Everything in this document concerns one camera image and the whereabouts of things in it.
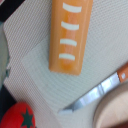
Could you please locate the beige woven placemat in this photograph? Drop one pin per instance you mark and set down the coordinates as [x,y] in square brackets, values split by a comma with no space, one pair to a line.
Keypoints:
[30,80]

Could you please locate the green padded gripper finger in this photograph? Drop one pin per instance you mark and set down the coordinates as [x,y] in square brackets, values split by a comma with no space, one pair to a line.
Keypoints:
[4,59]

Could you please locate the yellow bread loaf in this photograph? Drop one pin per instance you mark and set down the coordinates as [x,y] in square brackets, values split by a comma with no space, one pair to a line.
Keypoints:
[69,28]

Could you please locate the red tomato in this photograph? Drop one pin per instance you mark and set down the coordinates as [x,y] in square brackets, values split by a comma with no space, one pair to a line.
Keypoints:
[19,115]

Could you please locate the round wooden plate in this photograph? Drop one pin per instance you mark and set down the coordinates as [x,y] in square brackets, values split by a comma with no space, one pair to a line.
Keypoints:
[112,110]

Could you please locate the knife with wooden handle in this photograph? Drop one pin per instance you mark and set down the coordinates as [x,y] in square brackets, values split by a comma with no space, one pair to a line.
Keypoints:
[120,76]

